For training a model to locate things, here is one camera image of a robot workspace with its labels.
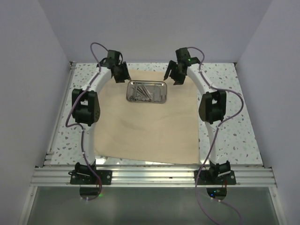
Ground beige cloth wrap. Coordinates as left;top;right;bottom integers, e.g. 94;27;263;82
94;78;199;164

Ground steel forceps with rings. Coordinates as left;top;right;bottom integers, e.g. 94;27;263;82
129;95;151;102

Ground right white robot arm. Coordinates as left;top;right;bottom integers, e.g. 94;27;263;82
164;47;231;184

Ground steel instrument tray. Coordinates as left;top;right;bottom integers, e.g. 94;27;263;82
126;80;167;104

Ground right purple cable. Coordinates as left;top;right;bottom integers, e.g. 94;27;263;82
195;47;244;225

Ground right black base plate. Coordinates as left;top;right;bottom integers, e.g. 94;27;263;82
194;167;237;185

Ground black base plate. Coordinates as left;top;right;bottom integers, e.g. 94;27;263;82
68;169;113;185
194;167;237;185

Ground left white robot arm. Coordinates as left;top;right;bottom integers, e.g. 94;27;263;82
68;50;131;185

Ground purple cable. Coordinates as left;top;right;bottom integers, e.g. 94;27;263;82
195;47;244;225
65;42;105;202

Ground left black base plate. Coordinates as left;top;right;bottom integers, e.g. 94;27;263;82
68;169;113;185

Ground steel surgical scissors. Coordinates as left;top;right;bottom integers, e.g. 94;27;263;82
129;85;138;102

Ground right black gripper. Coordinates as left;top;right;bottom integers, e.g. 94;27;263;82
165;60;186;85

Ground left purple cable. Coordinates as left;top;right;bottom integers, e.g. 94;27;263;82
65;42;105;202

